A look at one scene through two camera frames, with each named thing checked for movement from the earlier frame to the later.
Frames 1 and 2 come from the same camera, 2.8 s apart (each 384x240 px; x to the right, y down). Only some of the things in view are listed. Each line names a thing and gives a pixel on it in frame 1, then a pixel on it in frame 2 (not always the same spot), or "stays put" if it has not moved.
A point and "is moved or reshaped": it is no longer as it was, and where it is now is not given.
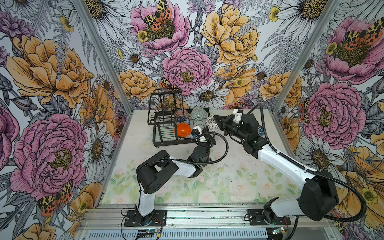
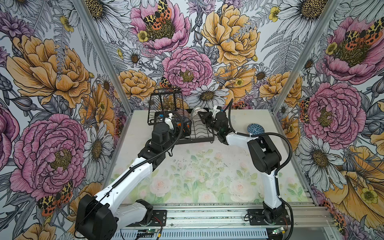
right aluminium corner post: [329, 13] stays put
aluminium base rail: [204, 222] stays put
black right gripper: [223, 123] to [206, 115]
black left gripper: [209, 137] to [187, 131]
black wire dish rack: [172, 123] stays put
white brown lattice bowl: [212, 123] is moved or reshaped
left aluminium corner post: [84, 10] stays put
